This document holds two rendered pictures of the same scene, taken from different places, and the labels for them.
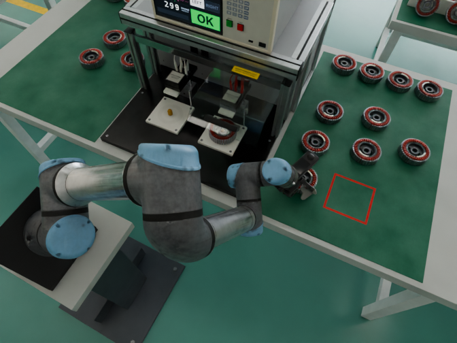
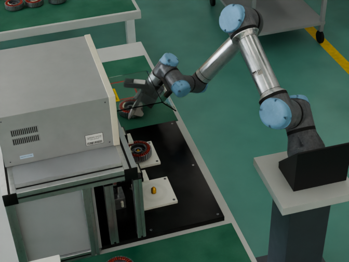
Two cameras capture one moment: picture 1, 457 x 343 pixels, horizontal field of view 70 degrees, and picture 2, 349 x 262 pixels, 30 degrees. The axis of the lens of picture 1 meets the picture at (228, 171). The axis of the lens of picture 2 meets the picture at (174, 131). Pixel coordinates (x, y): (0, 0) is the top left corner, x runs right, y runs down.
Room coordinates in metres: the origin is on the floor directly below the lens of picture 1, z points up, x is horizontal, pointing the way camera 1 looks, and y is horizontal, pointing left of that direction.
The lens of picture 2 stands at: (2.01, 1.75, 2.51)
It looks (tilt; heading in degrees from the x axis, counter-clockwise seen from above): 37 degrees down; 230
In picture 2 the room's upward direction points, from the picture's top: 2 degrees counter-clockwise
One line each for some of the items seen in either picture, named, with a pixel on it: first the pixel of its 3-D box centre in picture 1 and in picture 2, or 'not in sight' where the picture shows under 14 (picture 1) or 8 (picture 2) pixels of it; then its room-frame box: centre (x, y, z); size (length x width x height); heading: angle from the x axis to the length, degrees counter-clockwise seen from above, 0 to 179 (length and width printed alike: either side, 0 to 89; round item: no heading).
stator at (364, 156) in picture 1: (365, 151); not in sight; (0.73, -0.54, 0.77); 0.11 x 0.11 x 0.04
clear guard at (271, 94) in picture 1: (241, 92); (129, 96); (0.77, -0.04, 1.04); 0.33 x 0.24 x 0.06; 156
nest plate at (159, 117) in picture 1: (170, 114); (153, 193); (0.89, 0.25, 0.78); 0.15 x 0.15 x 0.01; 66
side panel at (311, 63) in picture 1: (309, 62); not in sight; (1.07, -0.32, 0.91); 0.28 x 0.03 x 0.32; 156
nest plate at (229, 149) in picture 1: (222, 135); (138, 156); (0.79, 0.03, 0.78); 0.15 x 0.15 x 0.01; 66
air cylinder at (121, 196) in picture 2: (186, 88); (117, 197); (1.02, 0.19, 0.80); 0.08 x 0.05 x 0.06; 66
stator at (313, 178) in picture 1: (301, 178); (130, 108); (0.60, -0.28, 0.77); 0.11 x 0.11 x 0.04
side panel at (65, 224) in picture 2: not in sight; (54, 228); (1.33, 0.27, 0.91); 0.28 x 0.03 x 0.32; 156
